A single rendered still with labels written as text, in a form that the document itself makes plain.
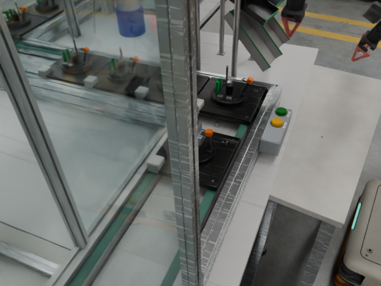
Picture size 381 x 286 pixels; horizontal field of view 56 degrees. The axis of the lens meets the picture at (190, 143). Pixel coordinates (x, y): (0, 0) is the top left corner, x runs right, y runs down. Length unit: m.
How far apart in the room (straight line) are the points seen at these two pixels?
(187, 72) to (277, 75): 1.45
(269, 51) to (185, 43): 1.32
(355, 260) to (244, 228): 0.84
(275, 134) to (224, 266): 0.49
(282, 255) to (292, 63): 1.03
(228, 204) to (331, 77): 1.00
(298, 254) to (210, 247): 1.22
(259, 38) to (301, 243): 1.16
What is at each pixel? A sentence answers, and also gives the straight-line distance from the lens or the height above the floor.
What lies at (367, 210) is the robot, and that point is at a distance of 2.08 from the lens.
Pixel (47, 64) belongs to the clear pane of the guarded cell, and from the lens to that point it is 0.23.
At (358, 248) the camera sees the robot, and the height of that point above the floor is 0.28.
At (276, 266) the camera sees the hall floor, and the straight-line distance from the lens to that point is 2.09.
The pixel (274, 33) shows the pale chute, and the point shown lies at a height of 1.04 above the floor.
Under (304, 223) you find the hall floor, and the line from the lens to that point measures 2.28.
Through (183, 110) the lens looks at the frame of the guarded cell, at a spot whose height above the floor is 1.54.
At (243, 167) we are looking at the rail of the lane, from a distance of 1.16.
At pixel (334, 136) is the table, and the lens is 1.50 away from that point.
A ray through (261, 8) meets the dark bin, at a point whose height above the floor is 1.21.
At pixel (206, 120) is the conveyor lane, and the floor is 0.92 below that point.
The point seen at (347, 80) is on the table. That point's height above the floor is 0.86.
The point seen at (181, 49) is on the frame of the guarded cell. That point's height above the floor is 1.62.
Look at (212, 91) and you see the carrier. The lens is 1.44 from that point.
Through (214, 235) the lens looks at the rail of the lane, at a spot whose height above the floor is 0.96.
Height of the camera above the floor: 1.78
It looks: 42 degrees down
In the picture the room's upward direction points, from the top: 2 degrees counter-clockwise
